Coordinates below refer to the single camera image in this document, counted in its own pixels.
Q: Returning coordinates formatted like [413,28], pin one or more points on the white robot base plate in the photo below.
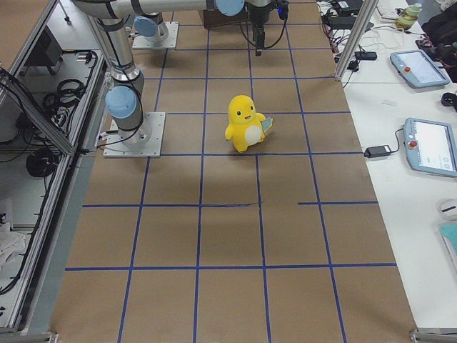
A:
[145,142]

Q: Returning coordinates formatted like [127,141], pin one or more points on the black power adapter brick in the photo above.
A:
[377,151]

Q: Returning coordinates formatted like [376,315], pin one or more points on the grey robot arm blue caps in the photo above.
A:
[124,100]

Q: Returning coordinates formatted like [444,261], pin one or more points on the small black phone device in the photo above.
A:
[366,56]

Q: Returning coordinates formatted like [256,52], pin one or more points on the aluminium frame post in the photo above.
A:
[358,30]

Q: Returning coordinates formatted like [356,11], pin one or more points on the yellow plush penguin toy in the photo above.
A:
[246,127]

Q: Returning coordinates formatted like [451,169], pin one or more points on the green drink bottle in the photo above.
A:
[408,16]

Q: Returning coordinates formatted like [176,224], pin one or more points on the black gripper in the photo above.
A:
[258,16]

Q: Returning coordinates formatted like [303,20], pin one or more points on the lower blue teach pendant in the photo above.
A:
[430,147]

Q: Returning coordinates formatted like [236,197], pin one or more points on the upper blue teach pendant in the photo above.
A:
[418,69]

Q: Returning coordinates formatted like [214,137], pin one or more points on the second grey robot arm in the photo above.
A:
[151,26]

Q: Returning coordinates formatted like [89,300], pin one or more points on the blue teach pendant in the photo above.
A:
[430,147]
[418,69]

